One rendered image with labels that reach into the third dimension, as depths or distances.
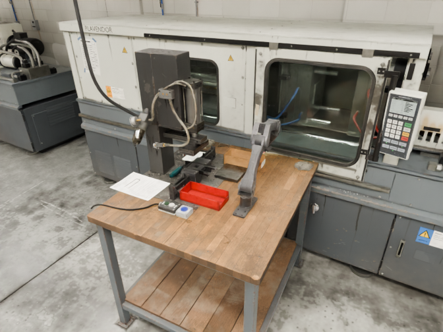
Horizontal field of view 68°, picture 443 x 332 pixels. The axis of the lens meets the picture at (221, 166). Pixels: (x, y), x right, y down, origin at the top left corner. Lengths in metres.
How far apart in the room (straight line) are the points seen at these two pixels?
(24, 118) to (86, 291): 2.65
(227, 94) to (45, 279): 1.98
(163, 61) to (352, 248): 1.86
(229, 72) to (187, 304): 1.59
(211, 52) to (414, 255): 1.97
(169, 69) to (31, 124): 3.21
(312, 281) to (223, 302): 0.79
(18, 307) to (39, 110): 2.70
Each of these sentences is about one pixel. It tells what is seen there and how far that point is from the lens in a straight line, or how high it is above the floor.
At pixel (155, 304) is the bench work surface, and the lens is 2.26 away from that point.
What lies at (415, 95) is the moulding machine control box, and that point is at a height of 1.46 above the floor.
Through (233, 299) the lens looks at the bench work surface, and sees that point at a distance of 2.24.
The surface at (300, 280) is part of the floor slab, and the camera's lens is 2.68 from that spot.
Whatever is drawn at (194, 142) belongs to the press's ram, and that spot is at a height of 1.16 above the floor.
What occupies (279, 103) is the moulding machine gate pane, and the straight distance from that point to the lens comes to 2.28.
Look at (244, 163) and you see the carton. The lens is 2.14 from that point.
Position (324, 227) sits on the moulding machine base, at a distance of 2.62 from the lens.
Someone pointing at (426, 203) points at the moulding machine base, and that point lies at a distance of 2.38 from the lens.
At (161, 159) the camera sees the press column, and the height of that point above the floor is 1.01.
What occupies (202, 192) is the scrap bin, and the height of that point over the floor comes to 0.91.
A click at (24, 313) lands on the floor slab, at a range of 2.82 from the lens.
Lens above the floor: 1.96
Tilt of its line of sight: 29 degrees down
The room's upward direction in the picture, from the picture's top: 1 degrees counter-clockwise
